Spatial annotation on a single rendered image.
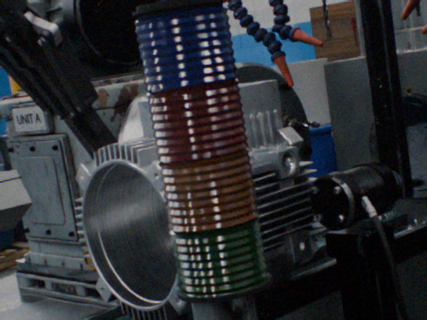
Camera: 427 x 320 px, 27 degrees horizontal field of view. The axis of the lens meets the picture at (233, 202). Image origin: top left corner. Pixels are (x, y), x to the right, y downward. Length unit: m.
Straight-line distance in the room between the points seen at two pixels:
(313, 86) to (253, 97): 2.33
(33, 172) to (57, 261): 0.16
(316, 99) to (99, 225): 2.37
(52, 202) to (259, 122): 0.64
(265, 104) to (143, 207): 0.18
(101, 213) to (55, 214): 0.56
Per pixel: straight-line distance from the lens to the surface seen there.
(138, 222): 1.00
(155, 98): 0.55
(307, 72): 3.27
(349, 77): 1.31
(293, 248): 0.93
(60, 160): 1.47
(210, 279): 0.56
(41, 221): 1.57
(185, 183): 0.55
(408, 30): 1.39
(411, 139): 1.25
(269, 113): 0.97
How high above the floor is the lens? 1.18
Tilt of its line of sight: 10 degrees down
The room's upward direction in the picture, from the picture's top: 9 degrees counter-clockwise
